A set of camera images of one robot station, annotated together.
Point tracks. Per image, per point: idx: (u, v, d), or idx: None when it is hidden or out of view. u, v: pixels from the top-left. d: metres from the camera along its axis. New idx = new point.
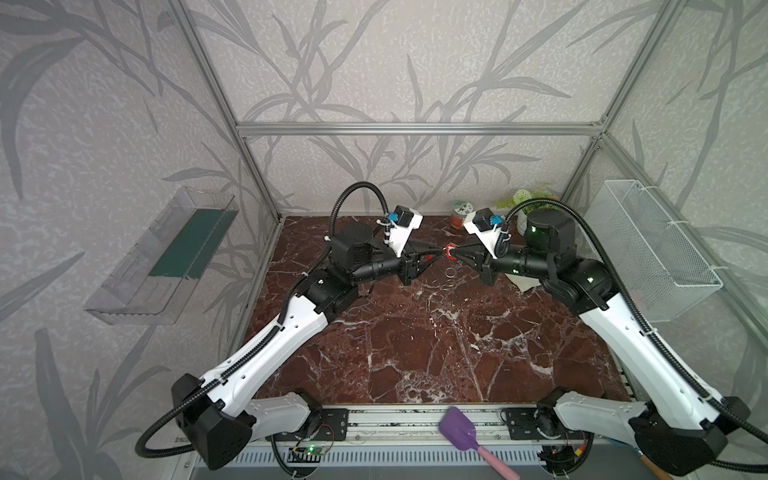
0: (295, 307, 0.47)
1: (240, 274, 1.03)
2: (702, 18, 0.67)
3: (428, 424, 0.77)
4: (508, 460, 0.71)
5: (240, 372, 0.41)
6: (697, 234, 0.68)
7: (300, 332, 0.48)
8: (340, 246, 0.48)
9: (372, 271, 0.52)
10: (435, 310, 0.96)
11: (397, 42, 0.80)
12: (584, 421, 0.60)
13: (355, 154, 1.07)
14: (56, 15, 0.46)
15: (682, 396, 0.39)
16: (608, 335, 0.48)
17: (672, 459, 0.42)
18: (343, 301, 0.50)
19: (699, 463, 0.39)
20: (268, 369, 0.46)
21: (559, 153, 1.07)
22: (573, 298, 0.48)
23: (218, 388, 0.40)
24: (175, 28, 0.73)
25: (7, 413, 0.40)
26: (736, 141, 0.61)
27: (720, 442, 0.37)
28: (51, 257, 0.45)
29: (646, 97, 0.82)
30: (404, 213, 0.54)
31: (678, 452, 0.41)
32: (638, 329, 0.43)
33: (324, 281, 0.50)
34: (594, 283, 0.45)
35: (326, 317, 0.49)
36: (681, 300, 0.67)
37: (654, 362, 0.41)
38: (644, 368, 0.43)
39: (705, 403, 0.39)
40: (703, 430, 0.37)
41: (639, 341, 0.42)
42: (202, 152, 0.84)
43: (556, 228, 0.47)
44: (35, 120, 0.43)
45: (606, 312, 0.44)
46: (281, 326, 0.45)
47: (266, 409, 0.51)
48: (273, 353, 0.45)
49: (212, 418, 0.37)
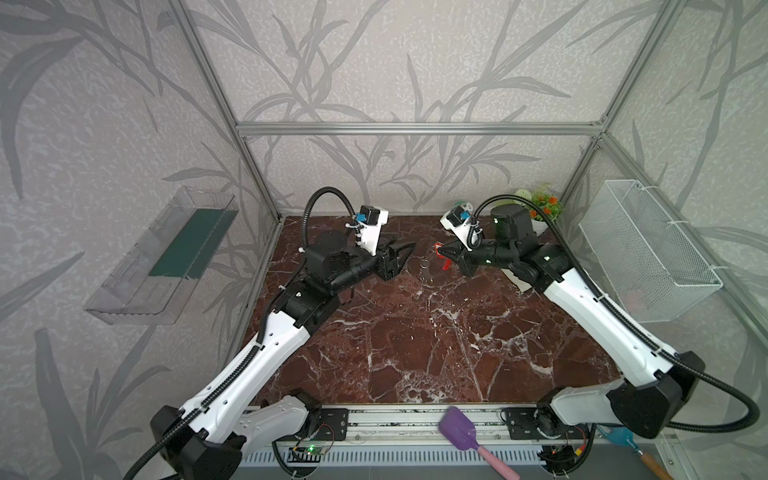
0: (273, 324, 0.46)
1: (240, 274, 1.03)
2: (702, 18, 0.67)
3: (428, 424, 0.77)
4: (508, 459, 0.71)
5: (223, 398, 0.40)
6: (697, 234, 0.68)
7: (282, 349, 0.47)
8: (315, 258, 0.47)
9: (351, 276, 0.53)
10: (435, 310, 0.96)
11: (397, 42, 0.80)
12: (575, 410, 0.61)
13: (355, 153, 1.07)
14: (56, 15, 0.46)
15: (636, 352, 0.42)
16: (568, 305, 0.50)
17: (646, 423, 0.44)
18: (323, 311, 0.51)
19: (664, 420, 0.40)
20: (252, 390, 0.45)
21: (559, 153, 1.07)
22: (533, 277, 0.54)
23: (199, 417, 0.39)
24: (175, 27, 0.73)
25: (7, 413, 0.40)
26: (736, 141, 0.61)
27: (676, 389, 0.45)
28: (51, 257, 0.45)
29: (646, 97, 0.82)
30: (371, 212, 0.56)
31: (647, 410, 0.43)
32: (591, 293, 0.47)
33: (302, 294, 0.49)
34: (551, 262, 0.50)
35: (307, 330, 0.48)
36: (682, 300, 0.67)
37: (610, 324, 0.45)
38: (603, 331, 0.47)
39: (657, 356, 0.42)
40: (662, 380, 0.39)
41: (594, 305, 0.46)
42: (202, 152, 0.84)
43: (512, 216, 0.55)
44: (35, 119, 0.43)
45: (562, 284, 0.50)
46: (261, 346, 0.44)
47: (258, 422, 0.51)
48: (256, 374, 0.44)
49: (196, 448, 0.37)
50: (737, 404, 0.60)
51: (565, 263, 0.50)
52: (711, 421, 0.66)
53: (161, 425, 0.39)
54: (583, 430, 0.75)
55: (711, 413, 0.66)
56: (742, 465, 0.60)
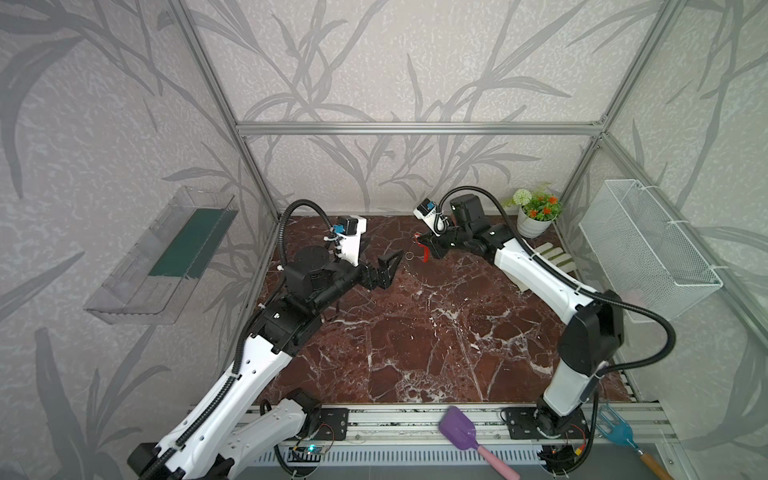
0: (250, 351, 0.44)
1: (240, 273, 1.03)
2: (702, 18, 0.67)
3: (428, 423, 0.77)
4: (508, 459, 0.71)
5: (199, 433, 0.39)
6: (697, 234, 0.68)
7: (260, 377, 0.45)
8: (294, 275, 0.44)
9: (336, 290, 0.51)
10: (435, 310, 0.96)
11: (397, 42, 0.80)
12: (555, 388, 0.64)
13: (355, 154, 1.07)
14: (56, 15, 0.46)
15: (562, 293, 0.50)
16: (509, 268, 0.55)
17: (584, 359, 0.50)
18: (304, 332, 0.48)
19: (593, 348, 0.50)
20: (232, 421, 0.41)
21: (559, 152, 1.07)
22: (482, 251, 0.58)
23: (175, 456, 0.38)
24: (175, 27, 0.73)
25: (7, 413, 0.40)
26: (737, 140, 0.60)
27: (595, 316, 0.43)
28: (51, 257, 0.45)
29: (645, 97, 0.83)
30: (350, 222, 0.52)
31: (579, 343, 0.49)
32: (523, 253, 0.57)
33: (281, 315, 0.47)
34: (495, 236, 0.60)
35: (287, 353, 0.47)
36: (682, 300, 0.67)
37: (542, 278, 0.54)
38: (538, 284, 0.56)
39: (580, 294, 0.49)
40: (582, 309, 0.47)
41: (528, 262, 0.56)
42: (202, 152, 0.84)
43: (462, 202, 0.67)
44: (35, 119, 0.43)
45: (503, 252, 0.60)
46: (238, 375, 0.43)
47: (248, 438, 0.51)
48: (234, 406, 0.42)
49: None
50: (737, 404, 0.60)
51: (508, 236, 0.60)
52: (711, 421, 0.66)
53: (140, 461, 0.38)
54: (583, 430, 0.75)
55: (710, 413, 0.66)
56: (742, 465, 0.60)
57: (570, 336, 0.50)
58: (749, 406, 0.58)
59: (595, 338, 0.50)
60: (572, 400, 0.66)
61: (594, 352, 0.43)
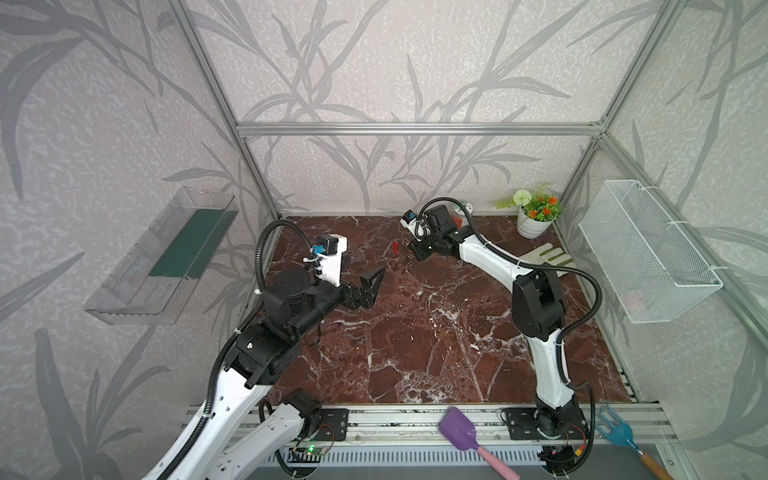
0: (224, 386, 0.42)
1: (240, 274, 1.03)
2: (702, 19, 0.67)
3: (428, 424, 0.77)
4: (508, 460, 0.71)
5: (175, 476, 0.38)
6: (698, 235, 0.68)
7: (235, 412, 0.43)
8: (273, 301, 0.42)
9: (318, 313, 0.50)
10: (435, 310, 0.96)
11: (397, 42, 0.80)
12: (540, 377, 0.68)
13: (355, 154, 1.07)
14: (56, 15, 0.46)
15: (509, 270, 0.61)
16: (469, 259, 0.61)
17: (530, 322, 0.59)
18: (281, 360, 0.46)
19: (535, 310, 0.57)
20: (208, 459, 0.42)
21: (559, 153, 1.07)
22: (448, 249, 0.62)
23: None
24: (175, 28, 0.73)
25: (7, 413, 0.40)
26: (737, 141, 0.60)
27: (531, 283, 0.56)
28: (52, 257, 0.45)
29: (646, 97, 0.82)
30: (329, 242, 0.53)
31: (523, 308, 0.59)
32: (478, 242, 0.68)
33: (255, 344, 0.44)
34: (458, 233, 0.72)
35: (263, 383, 0.45)
36: (681, 300, 0.67)
37: (493, 262, 0.66)
38: (492, 268, 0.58)
39: (520, 267, 0.59)
40: (521, 277, 0.56)
41: (482, 251, 0.68)
42: (202, 153, 0.84)
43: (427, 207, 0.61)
44: (35, 120, 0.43)
45: (464, 245, 0.72)
46: (211, 413, 0.41)
47: (240, 456, 0.51)
48: (209, 445, 0.41)
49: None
50: (737, 405, 0.61)
51: (468, 231, 0.72)
52: (710, 420, 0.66)
53: None
54: (583, 430, 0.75)
55: (710, 412, 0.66)
56: (742, 465, 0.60)
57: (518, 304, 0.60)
58: (749, 407, 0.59)
59: (534, 301, 0.57)
60: (556, 387, 0.65)
61: (536, 314, 0.57)
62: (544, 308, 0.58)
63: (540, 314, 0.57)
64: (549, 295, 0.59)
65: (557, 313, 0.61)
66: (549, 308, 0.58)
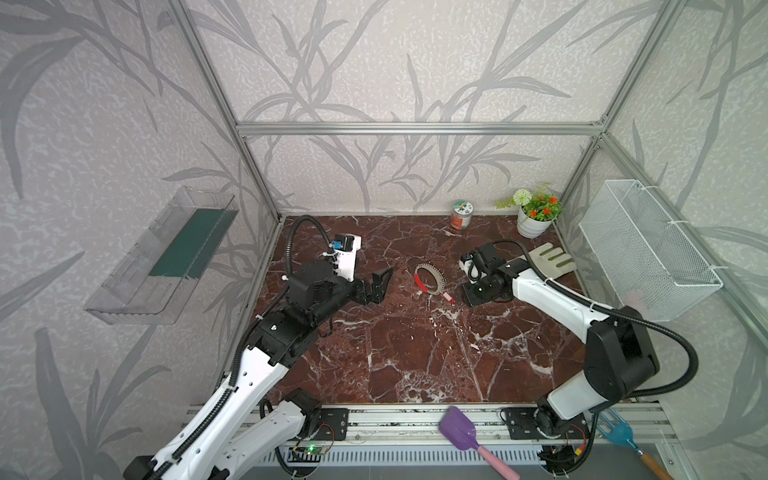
0: (248, 362, 0.45)
1: (240, 273, 1.03)
2: (702, 18, 0.67)
3: (428, 424, 0.77)
4: (509, 459, 0.71)
5: (195, 446, 0.39)
6: (698, 234, 0.68)
7: (257, 389, 0.45)
8: (299, 285, 0.47)
9: (333, 304, 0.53)
10: (435, 310, 0.96)
11: (397, 41, 0.80)
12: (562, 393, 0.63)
13: (355, 154, 1.07)
14: (56, 15, 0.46)
15: (576, 311, 0.51)
16: (525, 296, 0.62)
17: (610, 378, 0.46)
18: (301, 344, 0.49)
19: (620, 367, 0.46)
20: (228, 434, 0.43)
21: (559, 153, 1.07)
22: (500, 283, 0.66)
23: (172, 468, 0.38)
24: (175, 27, 0.73)
25: (7, 413, 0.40)
26: (737, 140, 0.60)
27: (612, 333, 0.45)
28: (51, 257, 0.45)
29: (646, 97, 0.82)
30: (346, 239, 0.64)
31: (603, 362, 0.47)
32: (538, 279, 0.59)
33: (278, 325, 0.48)
34: (510, 267, 0.63)
35: (284, 365, 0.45)
36: (681, 300, 0.67)
37: (557, 301, 0.55)
38: (553, 306, 0.57)
39: (594, 310, 0.49)
40: (599, 325, 0.46)
41: (545, 289, 0.57)
42: (201, 152, 0.84)
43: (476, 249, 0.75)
44: (35, 119, 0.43)
45: (521, 279, 0.62)
46: (234, 387, 0.43)
47: (244, 447, 0.50)
48: (229, 419, 0.42)
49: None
50: (737, 404, 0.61)
51: (522, 265, 0.63)
52: (711, 419, 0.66)
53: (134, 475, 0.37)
54: (583, 430, 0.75)
55: (710, 412, 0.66)
56: (742, 465, 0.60)
57: (596, 357, 0.48)
58: (749, 407, 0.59)
59: (616, 355, 0.45)
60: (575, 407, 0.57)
61: (620, 372, 0.45)
62: (630, 363, 0.46)
63: (626, 371, 0.46)
64: (634, 348, 0.48)
65: (646, 372, 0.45)
66: (637, 366, 0.46)
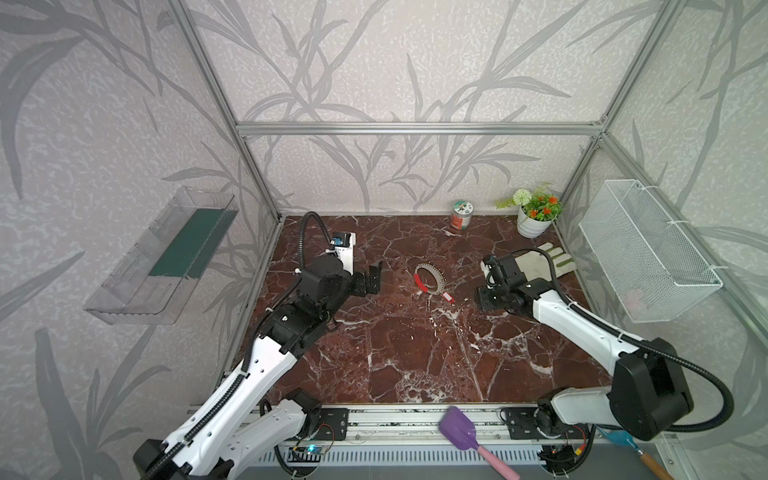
0: (259, 351, 0.46)
1: (240, 273, 1.03)
2: (702, 18, 0.67)
3: (428, 423, 0.77)
4: (509, 459, 0.71)
5: (207, 430, 0.40)
6: (697, 234, 0.68)
7: (269, 375, 0.47)
8: (314, 279, 0.49)
9: (340, 297, 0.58)
10: (435, 310, 0.96)
11: (397, 41, 0.80)
12: (572, 403, 0.61)
13: (355, 153, 1.07)
14: (56, 15, 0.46)
15: (603, 340, 0.48)
16: (547, 318, 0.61)
17: (638, 415, 0.44)
18: (311, 335, 0.51)
19: (649, 403, 0.43)
20: (238, 420, 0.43)
21: (559, 152, 1.07)
22: (519, 302, 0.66)
23: (183, 451, 0.38)
24: (175, 27, 0.73)
25: (7, 413, 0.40)
26: (737, 140, 0.60)
27: (644, 367, 0.43)
28: (51, 257, 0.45)
29: (646, 97, 0.82)
30: (344, 237, 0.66)
31: (631, 397, 0.44)
32: (561, 303, 0.56)
33: (290, 317, 0.49)
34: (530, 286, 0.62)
35: (293, 354, 0.49)
36: (680, 299, 0.65)
37: (581, 328, 0.52)
38: (576, 333, 0.54)
39: (623, 342, 0.46)
40: (628, 358, 0.43)
41: (568, 314, 0.55)
42: (201, 152, 0.84)
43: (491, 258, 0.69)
44: (35, 119, 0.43)
45: (542, 300, 0.59)
46: (247, 373, 0.44)
47: (248, 439, 0.50)
48: (242, 403, 0.44)
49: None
50: (737, 404, 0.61)
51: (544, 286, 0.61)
52: (710, 419, 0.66)
53: (144, 460, 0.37)
54: (583, 430, 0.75)
55: (709, 412, 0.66)
56: (742, 465, 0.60)
57: (623, 391, 0.45)
58: (749, 406, 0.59)
59: (646, 391, 0.43)
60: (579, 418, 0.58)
61: (650, 408, 0.43)
62: (660, 399, 0.44)
63: (656, 409, 0.43)
64: (667, 384, 0.45)
65: (678, 411, 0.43)
66: (668, 402, 0.44)
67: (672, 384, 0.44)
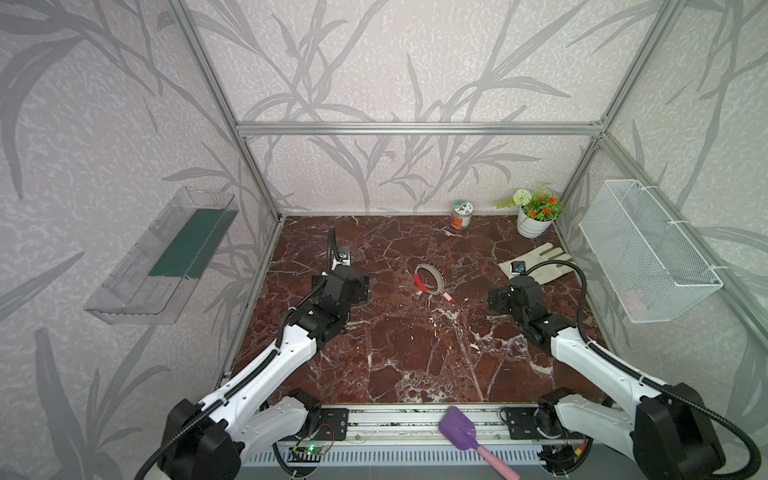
0: (290, 336, 0.52)
1: (240, 273, 1.03)
2: (702, 18, 0.67)
3: (428, 424, 0.77)
4: (508, 459, 0.71)
5: (242, 394, 0.43)
6: (697, 234, 0.68)
7: (296, 355, 0.52)
8: (336, 280, 0.59)
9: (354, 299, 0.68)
10: (435, 310, 0.96)
11: (397, 42, 0.80)
12: (581, 417, 0.60)
13: (355, 153, 1.07)
14: (56, 15, 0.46)
15: (622, 383, 0.47)
16: (565, 355, 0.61)
17: (664, 466, 0.41)
18: (330, 330, 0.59)
19: (675, 455, 0.41)
20: (266, 392, 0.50)
21: (559, 152, 1.07)
22: (536, 339, 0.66)
23: (220, 408, 0.41)
24: (175, 27, 0.73)
25: (7, 413, 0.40)
26: (737, 141, 0.60)
27: (665, 413, 0.42)
28: (51, 257, 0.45)
29: (646, 97, 0.82)
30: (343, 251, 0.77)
31: (656, 446, 0.42)
32: (580, 342, 0.55)
33: (314, 311, 0.57)
34: (548, 324, 0.61)
35: (316, 343, 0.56)
36: (681, 299, 0.66)
37: (600, 368, 0.51)
38: (597, 374, 0.52)
39: (644, 385, 0.45)
40: (648, 402, 0.42)
41: (587, 353, 0.53)
42: (201, 152, 0.84)
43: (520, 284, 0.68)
44: (35, 119, 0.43)
45: (559, 338, 0.59)
46: (279, 350, 0.50)
47: (257, 426, 0.50)
48: (272, 376, 0.48)
49: (214, 437, 0.39)
50: (737, 404, 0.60)
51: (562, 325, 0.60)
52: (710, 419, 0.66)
53: (178, 419, 0.41)
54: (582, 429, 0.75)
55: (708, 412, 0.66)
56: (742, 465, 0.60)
57: (647, 440, 0.43)
58: (749, 407, 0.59)
59: (670, 440, 0.41)
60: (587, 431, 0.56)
61: (676, 460, 0.41)
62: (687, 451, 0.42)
63: (683, 461, 0.41)
64: (693, 433, 0.43)
65: (708, 465, 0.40)
66: (694, 454, 0.42)
67: (699, 434, 0.42)
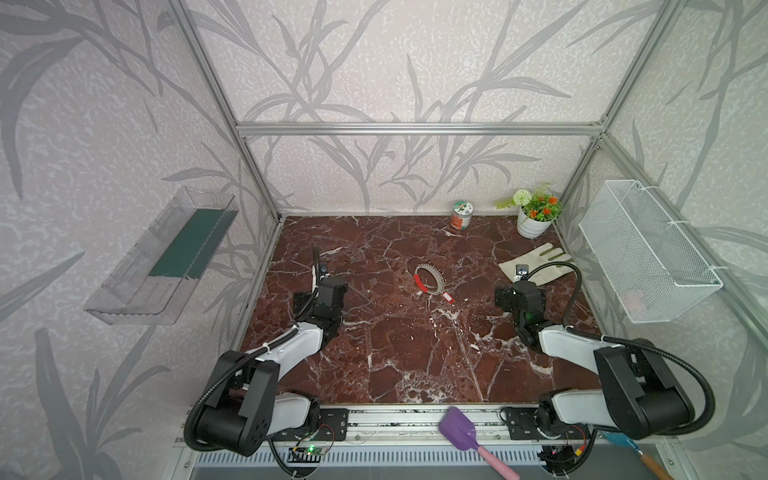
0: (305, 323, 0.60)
1: (240, 273, 1.03)
2: (702, 19, 0.67)
3: (428, 424, 0.77)
4: (509, 460, 0.71)
5: (278, 349, 0.48)
6: (697, 234, 0.68)
7: (312, 334, 0.61)
8: (328, 289, 0.70)
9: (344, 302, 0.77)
10: (435, 310, 0.96)
11: (397, 42, 0.80)
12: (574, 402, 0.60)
13: (355, 154, 1.07)
14: (56, 15, 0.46)
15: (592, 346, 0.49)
16: (551, 345, 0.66)
17: (628, 408, 0.44)
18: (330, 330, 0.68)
19: (632, 392, 0.44)
20: (292, 357, 0.55)
21: (559, 153, 1.07)
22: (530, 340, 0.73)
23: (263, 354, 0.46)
24: (175, 28, 0.73)
25: (7, 413, 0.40)
26: (736, 141, 0.61)
27: (621, 357, 0.47)
28: (51, 257, 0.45)
29: (646, 97, 0.82)
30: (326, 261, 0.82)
31: (617, 390, 0.46)
32: (560, 329, 0.61)
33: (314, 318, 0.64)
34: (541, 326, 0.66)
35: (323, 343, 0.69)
36: (681, 299, 0.66)
37: (575, 344, 0.57)
38: (573, 352, 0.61)
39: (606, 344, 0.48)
40: (607, 349, 0.47)
41: (564, 334, 0.60)
42: (201, 153, 0.84)
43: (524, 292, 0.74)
44: (35, 119, 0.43)
45: (547, 334, 0.65)
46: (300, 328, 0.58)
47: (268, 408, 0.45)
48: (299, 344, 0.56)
49: (265, 369, 0.44)
50: (737, 404, 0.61)
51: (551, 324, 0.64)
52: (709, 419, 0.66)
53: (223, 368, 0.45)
54: (583, 430, 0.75)
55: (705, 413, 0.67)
56: (742, 465, 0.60)
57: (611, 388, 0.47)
58: (749, 407, 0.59)
59: (627, 380, 0.45)
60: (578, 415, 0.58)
61: (634, 399, 0.44)
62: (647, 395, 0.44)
63: (642, 400, 0.44)
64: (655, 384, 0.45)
65: (671, 408, 0.44)
66: (655, 398, 0.44)
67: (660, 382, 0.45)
